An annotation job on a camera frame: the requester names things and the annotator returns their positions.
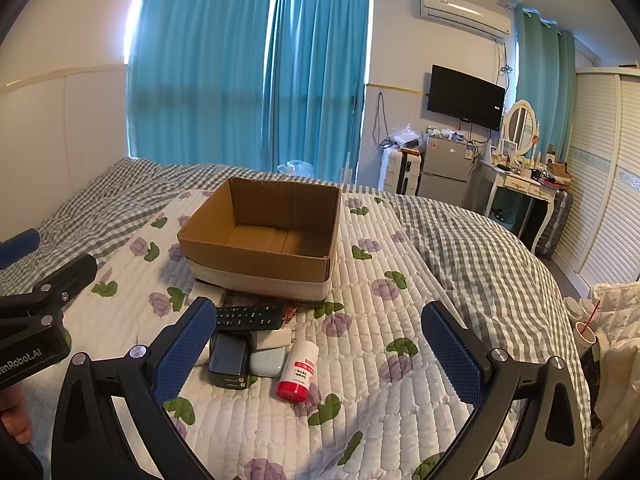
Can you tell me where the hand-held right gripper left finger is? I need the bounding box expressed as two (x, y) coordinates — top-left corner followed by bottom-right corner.
(51, 296), (218, 480)

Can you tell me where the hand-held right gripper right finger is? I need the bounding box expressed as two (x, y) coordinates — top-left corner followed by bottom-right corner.
(421, 301), (591, 480)

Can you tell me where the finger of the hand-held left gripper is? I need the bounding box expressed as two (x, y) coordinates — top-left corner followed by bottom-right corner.
(0, 228), (41, 270)
(0, 253), (99, 319)

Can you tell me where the black power bank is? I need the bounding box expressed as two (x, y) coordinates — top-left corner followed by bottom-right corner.
(207, 332), (253, 390)

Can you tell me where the black remote control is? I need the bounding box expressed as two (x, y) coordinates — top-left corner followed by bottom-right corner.
(215, 304), (287, 332)

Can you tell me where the light blue case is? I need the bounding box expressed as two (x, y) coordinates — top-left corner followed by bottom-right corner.
(249, 347), (287, 377)

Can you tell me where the white rectangular block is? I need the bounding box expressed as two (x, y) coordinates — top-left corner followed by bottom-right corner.
(252, 327), (294, 351)

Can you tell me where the white bottle with red cap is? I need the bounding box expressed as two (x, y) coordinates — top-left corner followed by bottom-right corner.
(276, 339), (320, 404)

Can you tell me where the cardboard box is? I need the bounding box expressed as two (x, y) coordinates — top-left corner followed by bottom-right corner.
(177, 176), (343, 304)

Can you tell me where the person's left hand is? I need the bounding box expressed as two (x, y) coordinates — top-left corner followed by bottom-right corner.
(0, 390), (34, 453)

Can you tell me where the grey checkered bedsheet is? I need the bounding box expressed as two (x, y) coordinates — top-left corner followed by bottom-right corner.
(0, 157), (593, 480)

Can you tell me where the white padded headboard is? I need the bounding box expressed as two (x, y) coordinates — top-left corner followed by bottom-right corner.
(0, 64), (129, 223)

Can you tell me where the paper cup with red straw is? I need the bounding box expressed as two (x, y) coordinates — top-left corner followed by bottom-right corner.
(574, 300), (602, 352)

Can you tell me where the dark suitcase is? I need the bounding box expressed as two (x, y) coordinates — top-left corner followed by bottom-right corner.
(532, 189), (574, 261)

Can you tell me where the white quilted jacket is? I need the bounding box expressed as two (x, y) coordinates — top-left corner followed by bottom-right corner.
(589, 281), (640, 463)

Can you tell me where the white dressing table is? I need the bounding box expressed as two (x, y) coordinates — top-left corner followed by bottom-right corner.
(481, 156), (562, 257)

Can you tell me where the silver mini fridge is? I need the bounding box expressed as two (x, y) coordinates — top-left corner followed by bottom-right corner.
(417, 132), (477, 207)

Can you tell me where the white suitcase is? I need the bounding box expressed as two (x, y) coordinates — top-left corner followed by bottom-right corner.
(382, 147), (424, 196)

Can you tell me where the small brown box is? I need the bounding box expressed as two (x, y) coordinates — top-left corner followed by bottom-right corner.
(545, 159), (572, 182)

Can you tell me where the white plastic bag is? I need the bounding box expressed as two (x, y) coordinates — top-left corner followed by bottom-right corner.
(277, 159), (315, 179)

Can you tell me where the clear plastic bag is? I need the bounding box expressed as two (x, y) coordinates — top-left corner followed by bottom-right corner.
(391, 124), (426, 149)

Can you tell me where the white louvered wardrobe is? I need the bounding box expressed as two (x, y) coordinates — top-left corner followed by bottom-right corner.
(552, 64), (640, 302)

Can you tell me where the white oval mirror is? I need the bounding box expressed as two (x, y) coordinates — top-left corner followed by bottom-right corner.
(502, 98), (542, 157)

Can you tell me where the wide turquoise curtain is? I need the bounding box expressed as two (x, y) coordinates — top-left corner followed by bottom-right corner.
(126, 0), (275, 175)

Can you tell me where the narrow turquoise curtain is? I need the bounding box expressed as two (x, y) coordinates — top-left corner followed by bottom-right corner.
(514, 9), (577, 167)

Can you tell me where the white air conditioner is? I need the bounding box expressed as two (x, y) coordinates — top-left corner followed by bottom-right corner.
(419, 0), (514, 39)

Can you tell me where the hanging grey cable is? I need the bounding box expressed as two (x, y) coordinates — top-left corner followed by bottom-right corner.
(372, 90), (397, 150)

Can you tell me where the black wall television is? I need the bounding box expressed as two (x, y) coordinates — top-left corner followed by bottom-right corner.
(426, 64), (506, 132)

